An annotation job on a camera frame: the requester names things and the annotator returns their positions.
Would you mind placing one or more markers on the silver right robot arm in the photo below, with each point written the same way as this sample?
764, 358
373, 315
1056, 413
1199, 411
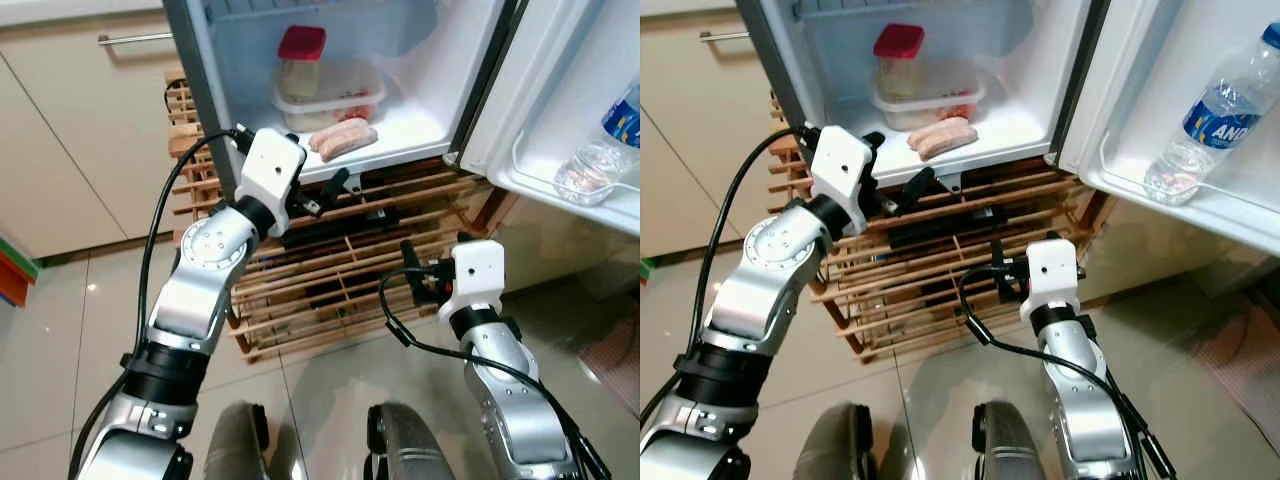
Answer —
520, 410
1090, 410

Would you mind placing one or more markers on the white fridge door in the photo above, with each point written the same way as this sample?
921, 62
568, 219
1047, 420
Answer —
560, 60
1140, 60

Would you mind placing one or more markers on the flat black object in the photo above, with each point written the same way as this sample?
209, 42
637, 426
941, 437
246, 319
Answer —
945, 228
340, 228

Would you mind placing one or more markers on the pink sausage pack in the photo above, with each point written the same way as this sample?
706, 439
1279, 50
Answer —
942, 138
345, 138

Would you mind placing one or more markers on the wooden slatted rack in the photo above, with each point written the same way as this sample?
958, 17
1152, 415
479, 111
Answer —
430, 190
1030, 190

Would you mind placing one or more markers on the red lid glass jar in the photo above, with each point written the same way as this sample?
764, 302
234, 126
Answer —
300, 75
897, 75

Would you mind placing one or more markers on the clear plastic food container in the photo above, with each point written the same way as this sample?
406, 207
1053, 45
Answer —
350, 95
950, 95

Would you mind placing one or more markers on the clear blue label water bottle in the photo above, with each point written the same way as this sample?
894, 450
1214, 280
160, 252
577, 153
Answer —
1215, 115
590, 165

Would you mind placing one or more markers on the beige kitchen cabinet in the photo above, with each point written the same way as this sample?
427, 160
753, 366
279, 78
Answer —
80, 150
700, 150

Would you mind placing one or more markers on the grey right robot leg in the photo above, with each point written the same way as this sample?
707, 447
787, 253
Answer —
410, 455
1010, 455

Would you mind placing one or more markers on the grey robot leg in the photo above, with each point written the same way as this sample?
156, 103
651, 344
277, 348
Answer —
1010, 455
410, 455
835, 450
235, 450

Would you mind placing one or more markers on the grey left robot leg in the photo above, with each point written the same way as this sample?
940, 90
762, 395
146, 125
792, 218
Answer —
835, 450
235, 450

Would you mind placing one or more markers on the orange box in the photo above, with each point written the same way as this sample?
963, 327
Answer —
12, 280

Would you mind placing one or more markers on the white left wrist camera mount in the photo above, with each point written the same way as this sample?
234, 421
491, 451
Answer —
270, 165
840, 170

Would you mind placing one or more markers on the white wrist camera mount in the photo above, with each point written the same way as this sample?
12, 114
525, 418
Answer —
270, 165
475, 275
1052, 275
840, 170

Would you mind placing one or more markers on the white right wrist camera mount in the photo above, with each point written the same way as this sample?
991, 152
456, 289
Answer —
475, 275
1052, 275

